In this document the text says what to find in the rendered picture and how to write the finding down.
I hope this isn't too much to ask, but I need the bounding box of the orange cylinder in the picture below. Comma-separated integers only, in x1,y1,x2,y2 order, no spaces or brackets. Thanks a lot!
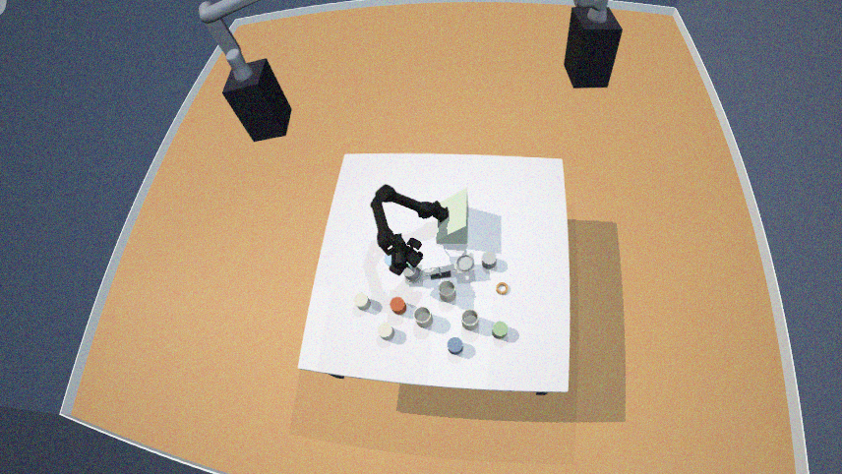
390,297,406,316

